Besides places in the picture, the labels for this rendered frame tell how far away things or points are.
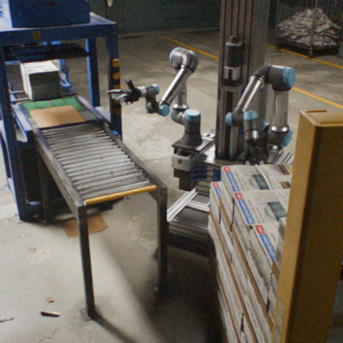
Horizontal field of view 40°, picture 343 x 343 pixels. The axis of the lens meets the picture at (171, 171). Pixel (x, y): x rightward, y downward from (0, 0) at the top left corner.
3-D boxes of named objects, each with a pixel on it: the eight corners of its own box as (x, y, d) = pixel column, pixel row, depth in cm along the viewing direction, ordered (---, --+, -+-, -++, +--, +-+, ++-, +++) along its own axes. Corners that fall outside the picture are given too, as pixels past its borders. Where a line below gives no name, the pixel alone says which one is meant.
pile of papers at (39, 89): (63, 96, 446) (59, 69, 434) (31, 100, 434) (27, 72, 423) (53, 86, 476) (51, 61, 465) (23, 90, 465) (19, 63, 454)
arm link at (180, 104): (180, 128, 337) (181, 51, 314) (168, 122, 348) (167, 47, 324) (193, 124, 344) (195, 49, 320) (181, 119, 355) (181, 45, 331)
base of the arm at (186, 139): (187, 136, 350) (187, 124, 346) (206, 140, 343) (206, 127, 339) (177, 143, 338) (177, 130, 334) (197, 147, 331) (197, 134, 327)
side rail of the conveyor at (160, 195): (168, 203, 288) (168, 186, 283) (160, 206, 286) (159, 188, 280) (100, 132, 397) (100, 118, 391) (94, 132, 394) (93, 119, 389)
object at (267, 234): (337, 221, 199) (337, 218, 199) (370, 262, 174) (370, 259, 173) (251, 226, 195) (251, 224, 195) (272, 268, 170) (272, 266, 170)
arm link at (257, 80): (255, 58, 289) (222, 116, 268) (272, 60, 284) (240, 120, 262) (257, 72, 298) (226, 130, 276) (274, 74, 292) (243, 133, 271)
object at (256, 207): (307, 189, 225) (307, 187, 224) (331, 221, 199) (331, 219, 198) (231, 193, 221) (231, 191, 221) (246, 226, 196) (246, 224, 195)
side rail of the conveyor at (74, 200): (88, 223, 268) (86, 204, 263) (78, 225, 266) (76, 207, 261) (40, 141, 377) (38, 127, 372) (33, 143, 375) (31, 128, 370)
